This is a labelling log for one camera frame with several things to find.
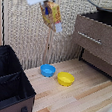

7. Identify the colorful patterned snack box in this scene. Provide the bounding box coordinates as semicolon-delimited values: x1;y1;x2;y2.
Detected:
36;0;67;35

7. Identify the silver drawer handle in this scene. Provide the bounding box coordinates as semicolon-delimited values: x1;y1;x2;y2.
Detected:
76;31;104;45

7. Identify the brown drawer with dark rim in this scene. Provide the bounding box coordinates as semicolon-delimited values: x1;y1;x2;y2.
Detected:
70;7;112;66

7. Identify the woven beige folding screen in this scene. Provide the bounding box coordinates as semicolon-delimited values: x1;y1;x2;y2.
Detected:
0;0;112;82

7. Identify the blue bowl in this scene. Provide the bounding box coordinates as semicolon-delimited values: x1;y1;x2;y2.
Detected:
38;62;58;79

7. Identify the yellow bowl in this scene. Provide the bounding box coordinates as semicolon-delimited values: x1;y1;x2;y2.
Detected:
55;70;77;89

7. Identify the black fabric storage box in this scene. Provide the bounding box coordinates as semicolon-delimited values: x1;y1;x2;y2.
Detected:
0;43;43;112

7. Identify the black cable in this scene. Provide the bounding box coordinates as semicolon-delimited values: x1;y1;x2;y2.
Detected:
80;0;112;13

